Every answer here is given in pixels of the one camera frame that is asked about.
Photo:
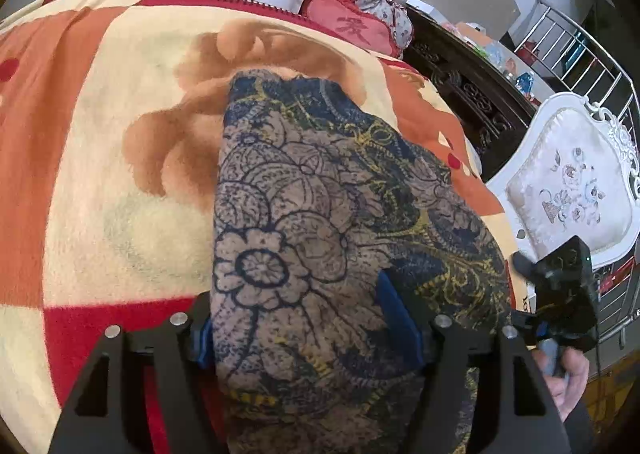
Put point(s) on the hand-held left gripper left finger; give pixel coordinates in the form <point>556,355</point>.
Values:
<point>204,341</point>

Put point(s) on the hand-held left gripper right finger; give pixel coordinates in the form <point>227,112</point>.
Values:
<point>400,319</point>

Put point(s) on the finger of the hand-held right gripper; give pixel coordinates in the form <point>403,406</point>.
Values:
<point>530,325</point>

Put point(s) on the dark floral patterned garment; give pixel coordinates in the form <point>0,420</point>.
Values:
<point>310,214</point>

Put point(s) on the person's right forearm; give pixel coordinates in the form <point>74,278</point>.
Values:
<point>580,434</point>

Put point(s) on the person's right hand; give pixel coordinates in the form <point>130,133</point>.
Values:
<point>570,384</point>

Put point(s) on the white upholstered ornate chair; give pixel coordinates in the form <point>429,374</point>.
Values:
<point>560,169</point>

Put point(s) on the red orange cream printed blanket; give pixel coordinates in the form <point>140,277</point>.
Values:
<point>100,184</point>

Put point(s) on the blue plastic object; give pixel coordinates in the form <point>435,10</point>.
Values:
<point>525,83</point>

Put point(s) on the dark carved wooden headboard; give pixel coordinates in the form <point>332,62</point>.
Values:
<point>465,89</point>

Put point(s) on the metal railing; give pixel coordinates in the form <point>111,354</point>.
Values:
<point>580,30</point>

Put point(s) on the red heart cushion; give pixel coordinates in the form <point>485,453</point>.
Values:
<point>350,24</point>

